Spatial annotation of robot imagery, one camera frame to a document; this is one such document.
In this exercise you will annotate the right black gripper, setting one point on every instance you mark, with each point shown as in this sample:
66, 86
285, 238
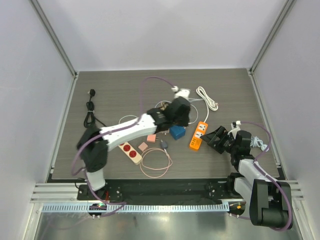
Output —
223, 139

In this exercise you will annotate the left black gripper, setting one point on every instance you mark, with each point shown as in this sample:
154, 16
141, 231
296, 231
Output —
184, 122

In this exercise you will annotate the orange power strip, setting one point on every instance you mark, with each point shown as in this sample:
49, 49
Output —
196, 140

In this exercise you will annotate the blue cube adapter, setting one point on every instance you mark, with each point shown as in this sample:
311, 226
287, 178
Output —
177, 132

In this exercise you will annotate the small pink charger plug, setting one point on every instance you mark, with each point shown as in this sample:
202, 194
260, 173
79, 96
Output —
143, 146

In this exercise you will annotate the beige power strip red sockets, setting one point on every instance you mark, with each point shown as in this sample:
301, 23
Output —
131, 152

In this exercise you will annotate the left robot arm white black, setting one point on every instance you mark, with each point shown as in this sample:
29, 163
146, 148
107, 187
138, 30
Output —
96, 143

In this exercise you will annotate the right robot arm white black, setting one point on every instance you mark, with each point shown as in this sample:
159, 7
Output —
269, 201

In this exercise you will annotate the grey small adapter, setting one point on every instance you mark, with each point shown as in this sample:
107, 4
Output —
163, 145

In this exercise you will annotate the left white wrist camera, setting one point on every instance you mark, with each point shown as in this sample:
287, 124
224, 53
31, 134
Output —
181, 92

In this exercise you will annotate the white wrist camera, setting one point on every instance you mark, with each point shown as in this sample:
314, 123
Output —
181, 92
235, 127

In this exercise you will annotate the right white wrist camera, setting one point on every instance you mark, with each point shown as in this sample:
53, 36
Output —
235, 127

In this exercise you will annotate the black mounting base plate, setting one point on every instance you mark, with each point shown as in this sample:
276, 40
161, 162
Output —
168, 192

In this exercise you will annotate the slotted cable duct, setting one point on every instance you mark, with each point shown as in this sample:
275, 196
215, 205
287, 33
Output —
99, 208

